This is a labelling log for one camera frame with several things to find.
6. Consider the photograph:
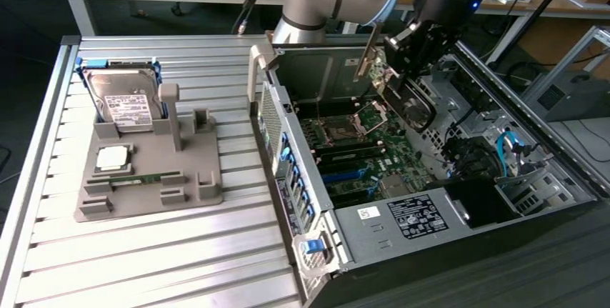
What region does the metal socket cover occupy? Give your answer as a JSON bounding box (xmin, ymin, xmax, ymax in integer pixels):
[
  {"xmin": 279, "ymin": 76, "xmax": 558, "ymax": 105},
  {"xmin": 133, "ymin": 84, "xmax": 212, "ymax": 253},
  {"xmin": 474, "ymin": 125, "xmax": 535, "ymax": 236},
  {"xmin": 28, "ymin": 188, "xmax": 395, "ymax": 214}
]
[{"xmin": 351, "ymin": 99, "xmax": 390, "ymax": 134}]

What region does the green motherboard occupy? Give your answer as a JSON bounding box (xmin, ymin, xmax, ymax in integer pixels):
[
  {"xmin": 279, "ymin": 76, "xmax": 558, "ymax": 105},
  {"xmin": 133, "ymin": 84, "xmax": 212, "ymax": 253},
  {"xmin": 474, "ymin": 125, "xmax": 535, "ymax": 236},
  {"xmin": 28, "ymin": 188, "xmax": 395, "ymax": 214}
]
[{"xmin": 298, "ymin": 99, "xmax": 438, "ymax": 206}]

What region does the blue expansion slot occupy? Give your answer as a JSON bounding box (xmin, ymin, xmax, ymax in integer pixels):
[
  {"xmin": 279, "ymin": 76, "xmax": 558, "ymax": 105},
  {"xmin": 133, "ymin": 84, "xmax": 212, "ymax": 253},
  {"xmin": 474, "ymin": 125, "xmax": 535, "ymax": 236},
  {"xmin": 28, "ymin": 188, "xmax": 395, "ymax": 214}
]
[{"xmin": 322, "ymin": 168, "xmax": 366, "ymax": 184}]

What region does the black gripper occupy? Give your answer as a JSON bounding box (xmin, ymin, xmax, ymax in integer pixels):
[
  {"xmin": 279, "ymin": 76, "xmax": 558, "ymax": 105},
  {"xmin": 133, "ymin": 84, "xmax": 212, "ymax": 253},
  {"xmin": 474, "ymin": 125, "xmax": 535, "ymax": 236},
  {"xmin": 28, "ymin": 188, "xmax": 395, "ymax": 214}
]
[{"xmin": 383, "ymin": 0, "xmax": 493, "ymax": 81}]

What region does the silver CPU chip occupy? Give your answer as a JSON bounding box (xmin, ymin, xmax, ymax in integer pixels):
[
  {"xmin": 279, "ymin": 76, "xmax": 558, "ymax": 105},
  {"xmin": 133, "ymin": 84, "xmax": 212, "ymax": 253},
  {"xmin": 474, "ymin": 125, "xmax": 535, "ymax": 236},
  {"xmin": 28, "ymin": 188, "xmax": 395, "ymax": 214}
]
[{"xmin": 93, "ymin": 145, "xmax": 132, "ymax": 173}]

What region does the blue case latch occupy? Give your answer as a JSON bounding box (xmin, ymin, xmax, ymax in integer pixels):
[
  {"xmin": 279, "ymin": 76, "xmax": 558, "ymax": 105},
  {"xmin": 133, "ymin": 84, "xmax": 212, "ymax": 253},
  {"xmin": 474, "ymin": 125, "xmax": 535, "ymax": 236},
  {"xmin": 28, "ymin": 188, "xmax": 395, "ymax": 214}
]
[{"xmin": 302, "ymin": 238, "xmax": 326, "ymax": 254}]

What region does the blue data wire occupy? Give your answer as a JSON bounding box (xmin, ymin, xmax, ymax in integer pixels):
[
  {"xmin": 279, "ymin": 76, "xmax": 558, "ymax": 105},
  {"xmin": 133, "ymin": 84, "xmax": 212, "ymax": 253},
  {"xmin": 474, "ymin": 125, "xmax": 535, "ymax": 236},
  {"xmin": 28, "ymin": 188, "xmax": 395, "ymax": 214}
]
[{"xmin": 494, "ymin": 128, "xmax": 529, "ymax": 177}]

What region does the metal disk bay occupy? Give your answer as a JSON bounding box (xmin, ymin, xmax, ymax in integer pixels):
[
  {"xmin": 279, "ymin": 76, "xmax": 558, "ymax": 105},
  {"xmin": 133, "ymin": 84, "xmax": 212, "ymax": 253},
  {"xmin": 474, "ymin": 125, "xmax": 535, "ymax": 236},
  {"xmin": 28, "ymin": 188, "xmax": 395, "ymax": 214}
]
[{"xmin": 414, "ymin": 54, "xmax": 483, "ymax": 139}]

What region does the black RAM stick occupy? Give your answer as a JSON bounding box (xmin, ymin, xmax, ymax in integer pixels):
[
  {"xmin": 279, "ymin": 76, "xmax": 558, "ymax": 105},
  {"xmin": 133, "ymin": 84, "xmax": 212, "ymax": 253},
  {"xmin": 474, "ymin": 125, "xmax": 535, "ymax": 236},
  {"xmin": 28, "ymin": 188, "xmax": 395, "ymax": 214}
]
[{"xmin": 314, "ymin": 145, "xmax": 384, "ymax": 166}]

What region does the CPU socket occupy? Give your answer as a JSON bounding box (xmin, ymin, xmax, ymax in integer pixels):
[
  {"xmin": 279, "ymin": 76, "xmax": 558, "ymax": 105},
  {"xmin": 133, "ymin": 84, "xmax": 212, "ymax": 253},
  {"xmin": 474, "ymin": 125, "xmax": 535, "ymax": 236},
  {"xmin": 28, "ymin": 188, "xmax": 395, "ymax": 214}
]
[{"xmin": 323, "ymin": 114, "xmax": 368, "ymax": 144}]

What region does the hard disk in blue carrier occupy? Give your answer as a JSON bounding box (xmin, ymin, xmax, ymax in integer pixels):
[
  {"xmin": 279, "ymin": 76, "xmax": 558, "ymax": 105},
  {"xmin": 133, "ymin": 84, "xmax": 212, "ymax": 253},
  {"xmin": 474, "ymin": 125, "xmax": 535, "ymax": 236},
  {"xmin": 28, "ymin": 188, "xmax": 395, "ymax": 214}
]
[{"xmin": 75, "ymin": 56, "xmax": 164, "ymax": 134}]

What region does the grey power supply unit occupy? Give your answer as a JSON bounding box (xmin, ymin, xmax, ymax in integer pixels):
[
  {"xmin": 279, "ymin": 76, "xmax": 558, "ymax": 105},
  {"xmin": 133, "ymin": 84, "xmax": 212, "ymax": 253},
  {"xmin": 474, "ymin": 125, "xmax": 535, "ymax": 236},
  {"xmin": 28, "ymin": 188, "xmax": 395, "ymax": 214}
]
[{"xmin": 332, "ymin": 192, "xmax": 474, "ymax": 263}]

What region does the black wire bundle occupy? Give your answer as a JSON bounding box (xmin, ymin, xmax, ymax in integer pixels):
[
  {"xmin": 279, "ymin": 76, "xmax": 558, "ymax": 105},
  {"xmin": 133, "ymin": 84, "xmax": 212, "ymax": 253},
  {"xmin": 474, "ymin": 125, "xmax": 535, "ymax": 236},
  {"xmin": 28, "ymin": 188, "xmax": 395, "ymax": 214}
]
[{"xmin": 440, "ymin": 136, "xmax": 502, "ymax": 180}]

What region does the grey parts rack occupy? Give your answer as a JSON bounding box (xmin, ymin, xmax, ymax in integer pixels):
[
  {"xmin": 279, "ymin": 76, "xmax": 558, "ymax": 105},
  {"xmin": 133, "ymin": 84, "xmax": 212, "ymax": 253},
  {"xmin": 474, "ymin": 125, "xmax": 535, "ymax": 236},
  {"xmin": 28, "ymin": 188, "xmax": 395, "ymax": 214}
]
[{"xmin": 73, "ymin": 82, "xmax": 226, "ymax": 223}]

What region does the grey chipset heatsink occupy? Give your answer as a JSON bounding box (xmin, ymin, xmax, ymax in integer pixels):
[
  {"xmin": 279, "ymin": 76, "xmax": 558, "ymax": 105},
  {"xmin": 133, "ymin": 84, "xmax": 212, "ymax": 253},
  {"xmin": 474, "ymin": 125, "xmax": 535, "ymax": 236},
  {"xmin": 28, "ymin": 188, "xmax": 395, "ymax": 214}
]
[{"xmin": 379, "ymin": 175, "xmax": 414, "ymax": 198}]

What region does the open PC case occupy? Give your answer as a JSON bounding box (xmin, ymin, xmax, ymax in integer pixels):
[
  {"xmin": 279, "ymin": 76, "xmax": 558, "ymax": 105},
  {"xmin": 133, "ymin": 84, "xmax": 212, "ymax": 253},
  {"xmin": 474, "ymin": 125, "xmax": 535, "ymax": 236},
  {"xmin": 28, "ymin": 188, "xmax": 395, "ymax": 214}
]
[{"xmin": 246, "ymin": 34, "xmax": 610, "ymax": 308}]

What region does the green RAM stick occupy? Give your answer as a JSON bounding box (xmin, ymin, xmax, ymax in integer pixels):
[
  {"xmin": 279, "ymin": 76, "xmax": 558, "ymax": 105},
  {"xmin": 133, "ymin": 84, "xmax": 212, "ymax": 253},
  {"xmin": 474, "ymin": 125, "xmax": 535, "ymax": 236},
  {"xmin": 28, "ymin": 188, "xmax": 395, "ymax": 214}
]
[{"xmin": 108, "ymin": 174, "xmax": 164, "ymax": 186}]

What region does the aluminium profile frame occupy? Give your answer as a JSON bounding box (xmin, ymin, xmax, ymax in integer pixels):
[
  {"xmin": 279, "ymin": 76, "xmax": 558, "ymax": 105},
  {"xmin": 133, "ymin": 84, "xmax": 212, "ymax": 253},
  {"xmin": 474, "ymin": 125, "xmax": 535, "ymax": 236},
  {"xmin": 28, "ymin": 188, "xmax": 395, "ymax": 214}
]
[{"xmin": 522, "ymin": 24, "xmax": 610, "ymax": 101}]

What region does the grey equipment cabinet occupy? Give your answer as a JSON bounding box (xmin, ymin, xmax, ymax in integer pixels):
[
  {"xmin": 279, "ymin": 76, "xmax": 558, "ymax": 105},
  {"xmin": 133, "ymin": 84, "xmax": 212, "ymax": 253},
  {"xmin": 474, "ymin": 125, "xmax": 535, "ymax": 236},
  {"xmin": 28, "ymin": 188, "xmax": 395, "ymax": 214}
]
[{"xmin": 522, "ymin": 69, "xmax": 610, "ymax": 123}]

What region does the black stand pole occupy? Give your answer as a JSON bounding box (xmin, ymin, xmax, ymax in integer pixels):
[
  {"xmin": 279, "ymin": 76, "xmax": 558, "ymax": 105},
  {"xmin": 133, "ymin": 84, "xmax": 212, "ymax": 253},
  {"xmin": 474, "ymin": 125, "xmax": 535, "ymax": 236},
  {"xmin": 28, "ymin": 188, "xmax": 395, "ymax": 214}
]
[{"xmin": 485, "ymin": 0, "xmax": 586, "ymax": 66}]

